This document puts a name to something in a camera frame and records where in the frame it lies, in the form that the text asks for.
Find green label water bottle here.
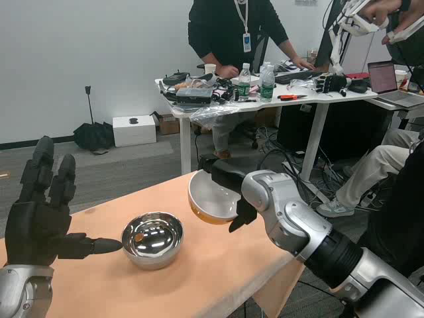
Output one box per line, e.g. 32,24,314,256
259,61,270,87
260,64,276,103
237,62,251,102

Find black remote controller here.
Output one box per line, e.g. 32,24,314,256
162,70,190,85

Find brown cardboard box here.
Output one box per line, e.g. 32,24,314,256
158,114,180,136

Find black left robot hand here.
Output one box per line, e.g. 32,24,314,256
4,134,123,268

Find white exoskeleton glove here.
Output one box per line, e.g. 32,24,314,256
380,18,424,46
329,0,390,76

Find black pouch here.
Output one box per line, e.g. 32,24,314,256
349,79,369,93

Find grey plastic case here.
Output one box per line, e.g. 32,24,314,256
176,87,213,105

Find black thin stand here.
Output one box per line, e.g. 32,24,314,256
84,85,95,125

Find orange tablecloth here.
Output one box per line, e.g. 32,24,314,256
0,170,305,318

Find grey open laptop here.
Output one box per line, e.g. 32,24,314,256
367,60,424,109

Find white dish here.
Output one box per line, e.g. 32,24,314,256
231,75,262,87

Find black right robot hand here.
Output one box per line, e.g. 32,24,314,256
197,154,258,233

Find white lanyard id badge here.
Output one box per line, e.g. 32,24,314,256
233,0,252,54

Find black desk cable bundle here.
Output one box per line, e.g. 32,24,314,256
211,78,240,102

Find black bag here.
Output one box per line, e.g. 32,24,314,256
73,121,116,156

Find shiny steel bowl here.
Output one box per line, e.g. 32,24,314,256
121,211,184,270

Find large clear plastic bag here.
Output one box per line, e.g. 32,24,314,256
190,99,259,130

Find white orange plastic bowl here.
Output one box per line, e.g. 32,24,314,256
187,169,240,225

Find small clear plastic bag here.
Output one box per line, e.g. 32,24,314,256
287,78,316,91

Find black keyboard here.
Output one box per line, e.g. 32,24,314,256
274,70,324,85

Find black monitor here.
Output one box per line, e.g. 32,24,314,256
313,0,352,69

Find white office desk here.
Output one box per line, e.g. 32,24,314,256
154,71,378,182

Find black spare robot hand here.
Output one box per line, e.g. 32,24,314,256
314,74,352,97

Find white cardboard box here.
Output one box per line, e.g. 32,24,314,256
112,115,157,148

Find seated person beige trousers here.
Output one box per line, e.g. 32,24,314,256
316,0,424,276

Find standing person black sweater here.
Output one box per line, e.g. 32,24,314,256
187,0,317,160

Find white side desk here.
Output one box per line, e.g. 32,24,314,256
364,95,424,130

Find red print paper cup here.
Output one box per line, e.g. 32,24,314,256
394,70,409,90

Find black floor cable tangle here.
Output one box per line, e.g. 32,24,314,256
258,127,335,199

